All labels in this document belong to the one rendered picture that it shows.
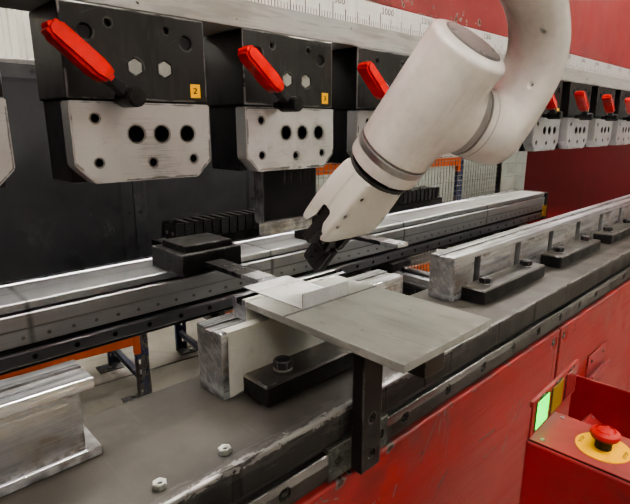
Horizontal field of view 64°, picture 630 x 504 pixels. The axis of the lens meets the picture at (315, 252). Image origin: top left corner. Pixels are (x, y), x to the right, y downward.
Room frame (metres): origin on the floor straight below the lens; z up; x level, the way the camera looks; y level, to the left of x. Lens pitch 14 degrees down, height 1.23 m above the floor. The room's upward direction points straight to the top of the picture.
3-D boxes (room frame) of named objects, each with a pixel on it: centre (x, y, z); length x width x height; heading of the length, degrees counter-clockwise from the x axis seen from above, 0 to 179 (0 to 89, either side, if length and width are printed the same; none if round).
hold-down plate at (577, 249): (1.38, -0.72, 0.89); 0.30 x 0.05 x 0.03; 134
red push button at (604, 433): (0.64, -0.42, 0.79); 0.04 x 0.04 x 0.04
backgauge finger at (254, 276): (0.83, 0.16, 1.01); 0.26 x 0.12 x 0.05; 44
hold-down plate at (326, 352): (0.71, -0.03, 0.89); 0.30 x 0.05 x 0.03; 134
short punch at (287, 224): (0.72, 0.04, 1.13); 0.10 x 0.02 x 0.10; 134
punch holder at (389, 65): (0.84, -0.09, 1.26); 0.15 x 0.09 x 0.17; 134
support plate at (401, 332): (0.61, -0.06, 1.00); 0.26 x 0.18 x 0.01; 44
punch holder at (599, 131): (1.53, -0.81, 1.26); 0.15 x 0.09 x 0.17; 134
